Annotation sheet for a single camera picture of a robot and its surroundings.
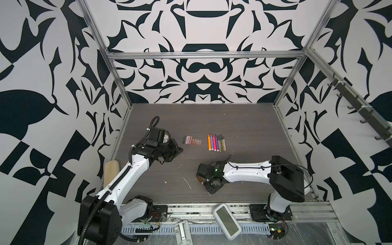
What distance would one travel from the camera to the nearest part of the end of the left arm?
1.89 feet

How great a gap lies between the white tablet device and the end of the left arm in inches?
13.0

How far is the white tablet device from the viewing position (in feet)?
2.21
